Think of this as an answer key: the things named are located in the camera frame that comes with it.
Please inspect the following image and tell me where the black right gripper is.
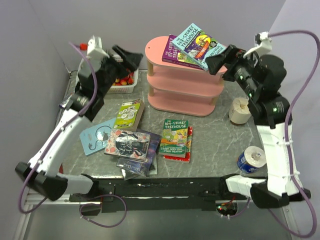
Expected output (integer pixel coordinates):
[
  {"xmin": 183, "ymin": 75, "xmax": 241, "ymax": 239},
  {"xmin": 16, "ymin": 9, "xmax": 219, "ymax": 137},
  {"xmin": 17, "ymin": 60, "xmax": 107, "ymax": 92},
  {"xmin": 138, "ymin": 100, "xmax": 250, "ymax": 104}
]
[{"xmin": 204, "ymin": 44, "xmax": 260, "ymax": 98}]

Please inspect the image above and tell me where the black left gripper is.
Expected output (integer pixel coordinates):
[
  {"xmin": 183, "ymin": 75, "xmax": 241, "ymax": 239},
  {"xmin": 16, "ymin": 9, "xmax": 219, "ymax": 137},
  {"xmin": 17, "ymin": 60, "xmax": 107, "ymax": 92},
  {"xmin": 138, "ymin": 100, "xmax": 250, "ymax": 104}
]
[{"xmin": 97, "ymin": 44, "xmax": 143, "ymax": 97}]

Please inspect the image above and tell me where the light blue 143-storey treehouse book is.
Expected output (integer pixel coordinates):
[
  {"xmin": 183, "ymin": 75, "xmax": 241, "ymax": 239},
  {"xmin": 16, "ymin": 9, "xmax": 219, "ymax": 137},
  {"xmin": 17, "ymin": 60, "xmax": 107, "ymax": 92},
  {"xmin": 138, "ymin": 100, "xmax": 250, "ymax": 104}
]
[{"xmin": 172, "ymin": 23, "xmax": 227, "ymax": 71}]

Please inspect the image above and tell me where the purple 117-storey treehouse book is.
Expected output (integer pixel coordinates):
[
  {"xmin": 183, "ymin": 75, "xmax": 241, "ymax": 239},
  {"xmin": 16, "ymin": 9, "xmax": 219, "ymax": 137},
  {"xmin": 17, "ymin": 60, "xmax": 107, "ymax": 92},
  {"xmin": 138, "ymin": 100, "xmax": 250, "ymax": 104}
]
[{"xmin": 161, "ymin": 34, "xmax": 211, "ymax": 70}]

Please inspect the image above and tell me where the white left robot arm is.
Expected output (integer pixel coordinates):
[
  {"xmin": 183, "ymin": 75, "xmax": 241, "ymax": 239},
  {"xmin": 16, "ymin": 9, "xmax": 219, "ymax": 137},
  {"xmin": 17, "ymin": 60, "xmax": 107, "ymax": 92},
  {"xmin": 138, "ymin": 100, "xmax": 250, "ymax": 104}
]
[{"xmin": 15, "ymin": 45, "xmax": 143, "ymax": 201}]

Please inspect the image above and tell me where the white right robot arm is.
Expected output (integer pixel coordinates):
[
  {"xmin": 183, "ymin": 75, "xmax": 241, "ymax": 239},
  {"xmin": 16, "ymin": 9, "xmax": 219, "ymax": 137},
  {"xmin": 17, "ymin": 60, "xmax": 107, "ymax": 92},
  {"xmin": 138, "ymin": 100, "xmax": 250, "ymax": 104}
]
[{"xmin": 205, "ymin": 45, "xmax": 311, "ymax": 209}]

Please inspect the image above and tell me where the white plastic fruit basket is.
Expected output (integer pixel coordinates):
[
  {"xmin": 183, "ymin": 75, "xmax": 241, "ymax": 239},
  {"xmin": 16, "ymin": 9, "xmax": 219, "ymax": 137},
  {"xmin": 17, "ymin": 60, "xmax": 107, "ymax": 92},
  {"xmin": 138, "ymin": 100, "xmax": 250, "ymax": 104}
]
[{"xmin": 75, "ymin": 56, "xmax": 139, "ymax": 95}]

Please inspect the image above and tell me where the pink three-tier shelf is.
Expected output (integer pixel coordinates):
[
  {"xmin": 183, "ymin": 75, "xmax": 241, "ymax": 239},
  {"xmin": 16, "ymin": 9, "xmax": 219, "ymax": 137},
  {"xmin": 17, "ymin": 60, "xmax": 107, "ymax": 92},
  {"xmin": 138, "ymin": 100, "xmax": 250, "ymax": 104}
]
[{"xmin": 145, "ymin": 36, "xmax": 227, "ymax": 117}]

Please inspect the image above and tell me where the lime green comic book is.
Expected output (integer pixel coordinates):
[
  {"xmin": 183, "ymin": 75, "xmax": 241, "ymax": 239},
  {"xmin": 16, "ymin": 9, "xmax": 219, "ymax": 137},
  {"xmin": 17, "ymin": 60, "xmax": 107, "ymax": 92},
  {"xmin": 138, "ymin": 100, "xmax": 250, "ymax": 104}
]
[{"xmin": 113, "ymin": 98, "xmax": 145, "ymax": 132}]

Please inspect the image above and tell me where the beige paper roll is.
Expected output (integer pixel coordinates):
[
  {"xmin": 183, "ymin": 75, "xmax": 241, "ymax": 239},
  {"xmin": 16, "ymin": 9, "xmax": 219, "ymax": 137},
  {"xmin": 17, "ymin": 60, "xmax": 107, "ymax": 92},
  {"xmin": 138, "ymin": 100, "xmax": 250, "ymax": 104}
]
[{"xmin": 228, "ymin": 97, "xmax": 252, "ymax": 125}]

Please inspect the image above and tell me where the purple white toothpaste box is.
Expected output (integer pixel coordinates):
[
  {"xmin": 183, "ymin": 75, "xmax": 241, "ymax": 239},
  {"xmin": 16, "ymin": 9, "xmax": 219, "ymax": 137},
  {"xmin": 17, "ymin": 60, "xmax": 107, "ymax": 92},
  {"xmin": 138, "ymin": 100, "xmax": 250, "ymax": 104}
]
[{"xmin": 59, "ymin": 95, "xmax": 72, "ymax": 109}]

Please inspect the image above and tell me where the floral Little Women book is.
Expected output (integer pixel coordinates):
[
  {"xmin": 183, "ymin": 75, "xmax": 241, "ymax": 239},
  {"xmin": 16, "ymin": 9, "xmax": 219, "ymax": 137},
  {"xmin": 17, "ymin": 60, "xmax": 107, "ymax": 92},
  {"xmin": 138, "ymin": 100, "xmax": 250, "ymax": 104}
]
[{"xmin": 104, "ymin": 129, "xmax": 151, "ymax": 162}]

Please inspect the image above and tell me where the light blue cat book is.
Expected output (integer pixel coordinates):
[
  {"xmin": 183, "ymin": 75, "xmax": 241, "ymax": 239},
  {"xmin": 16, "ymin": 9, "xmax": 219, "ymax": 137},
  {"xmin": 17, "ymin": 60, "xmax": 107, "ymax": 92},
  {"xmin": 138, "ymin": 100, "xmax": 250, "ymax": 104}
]
[{"xmin": 79, "ymin": 118, "xmax": 116, "ymax": 156}]

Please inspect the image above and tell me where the green 104-storey treehouse book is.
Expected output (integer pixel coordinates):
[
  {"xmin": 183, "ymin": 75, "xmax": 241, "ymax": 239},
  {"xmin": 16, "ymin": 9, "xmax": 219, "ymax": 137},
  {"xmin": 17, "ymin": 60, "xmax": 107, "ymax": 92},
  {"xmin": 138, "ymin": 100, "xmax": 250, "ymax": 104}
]
[{"xmin": 158, "ymin": 119, "xmax": 189, "ymax": 157}]

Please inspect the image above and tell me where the red book under green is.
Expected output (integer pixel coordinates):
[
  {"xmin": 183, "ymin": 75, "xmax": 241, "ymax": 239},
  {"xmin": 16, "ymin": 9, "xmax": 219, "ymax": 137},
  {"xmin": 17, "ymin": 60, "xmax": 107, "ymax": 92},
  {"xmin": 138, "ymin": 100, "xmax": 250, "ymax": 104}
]
[{"xmin": 163, "ymin": 126, "xmax": 193, "ymax": 164}]

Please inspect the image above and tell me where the blue wrapped tissue roll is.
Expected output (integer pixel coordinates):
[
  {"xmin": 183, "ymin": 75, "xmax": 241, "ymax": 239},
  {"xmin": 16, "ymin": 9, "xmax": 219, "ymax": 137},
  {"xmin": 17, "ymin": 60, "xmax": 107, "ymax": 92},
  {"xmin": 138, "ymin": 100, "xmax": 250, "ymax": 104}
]
[{"xmin": 236, "ymin": 146, "xmax": 267, "ymax": 174}]

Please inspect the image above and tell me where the dark purple book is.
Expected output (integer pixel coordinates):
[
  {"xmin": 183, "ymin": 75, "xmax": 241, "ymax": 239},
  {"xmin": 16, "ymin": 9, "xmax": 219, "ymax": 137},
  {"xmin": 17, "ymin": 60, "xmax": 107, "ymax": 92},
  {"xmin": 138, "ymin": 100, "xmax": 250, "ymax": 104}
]
[{"xmin": 115, "ymin": 129, "xmax": 162, "ymax": 177}]

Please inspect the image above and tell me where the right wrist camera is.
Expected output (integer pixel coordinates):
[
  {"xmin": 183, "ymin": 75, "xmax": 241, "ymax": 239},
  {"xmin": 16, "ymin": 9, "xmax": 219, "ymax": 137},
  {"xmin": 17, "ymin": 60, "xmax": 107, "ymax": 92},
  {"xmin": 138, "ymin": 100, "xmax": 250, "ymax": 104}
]
[{"xmin": 243, "ymin": 31, "xmax": 273, "ymax": 58}]

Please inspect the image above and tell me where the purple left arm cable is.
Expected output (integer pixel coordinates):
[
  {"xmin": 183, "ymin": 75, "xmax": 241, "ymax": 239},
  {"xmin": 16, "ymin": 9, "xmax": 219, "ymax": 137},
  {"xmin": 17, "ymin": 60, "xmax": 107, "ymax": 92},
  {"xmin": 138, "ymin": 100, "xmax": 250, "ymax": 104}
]
[{"xmin": 19, "ymin": 41, "xmax": 99, "ymax": 215}]

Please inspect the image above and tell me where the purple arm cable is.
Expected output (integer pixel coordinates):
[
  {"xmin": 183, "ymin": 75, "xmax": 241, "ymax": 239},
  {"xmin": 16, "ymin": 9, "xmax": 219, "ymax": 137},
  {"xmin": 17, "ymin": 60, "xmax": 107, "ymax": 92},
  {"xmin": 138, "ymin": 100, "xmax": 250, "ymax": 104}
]
[
  {"xmin": 268, "ymin": 29, "xmax": 320, "ymax": 238},
  {"xmin": 19, "ymin": 41, "xmax": 99, "ymax": 215}
]

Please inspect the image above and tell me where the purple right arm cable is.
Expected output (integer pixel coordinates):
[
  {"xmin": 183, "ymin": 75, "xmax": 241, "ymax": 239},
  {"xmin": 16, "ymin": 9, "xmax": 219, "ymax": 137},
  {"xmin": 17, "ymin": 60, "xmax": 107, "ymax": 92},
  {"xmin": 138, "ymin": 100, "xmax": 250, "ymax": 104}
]
[{"xmin": 268, "ymin": 29, "xmax": 320, "ymax": 238}]

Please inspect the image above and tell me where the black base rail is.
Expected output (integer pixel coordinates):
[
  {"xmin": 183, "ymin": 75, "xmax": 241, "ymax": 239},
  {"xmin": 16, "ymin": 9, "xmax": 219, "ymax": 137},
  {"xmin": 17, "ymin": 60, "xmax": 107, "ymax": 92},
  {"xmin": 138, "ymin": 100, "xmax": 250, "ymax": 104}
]
[{"xmin": 69, "ymin": 177, "xmax": 246, "ymax": 213}]

